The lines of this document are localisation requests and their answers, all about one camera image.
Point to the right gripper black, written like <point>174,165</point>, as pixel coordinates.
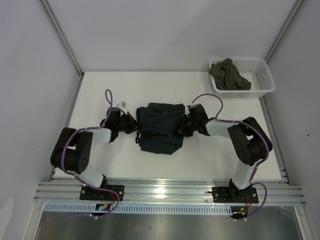
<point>183,130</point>

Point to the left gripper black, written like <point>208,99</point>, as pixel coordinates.
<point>133,125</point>

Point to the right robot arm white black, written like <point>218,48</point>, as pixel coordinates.
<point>251,144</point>

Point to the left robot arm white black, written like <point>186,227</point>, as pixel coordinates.
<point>72,150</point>

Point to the olive green shorts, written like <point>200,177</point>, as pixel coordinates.
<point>227,77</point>

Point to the white plastic basket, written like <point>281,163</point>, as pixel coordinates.
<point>254,70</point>

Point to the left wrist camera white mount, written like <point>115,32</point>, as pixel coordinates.
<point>122,106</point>

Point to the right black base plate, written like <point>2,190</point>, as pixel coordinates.
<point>225,195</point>

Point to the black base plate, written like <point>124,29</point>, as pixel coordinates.
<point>225,195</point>
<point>90,194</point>

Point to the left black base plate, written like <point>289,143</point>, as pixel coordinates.
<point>90,194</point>

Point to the aluminium mounting rail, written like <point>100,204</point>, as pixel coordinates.
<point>165,191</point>

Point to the left aluminium frame post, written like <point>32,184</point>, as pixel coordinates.
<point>48,11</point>

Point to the aluminium frame post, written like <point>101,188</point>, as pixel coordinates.
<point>48,11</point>
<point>284,29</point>

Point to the white slotted cable duct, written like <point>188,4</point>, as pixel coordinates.
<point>134,208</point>

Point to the right aluminium frame post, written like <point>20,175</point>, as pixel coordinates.
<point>284,29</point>

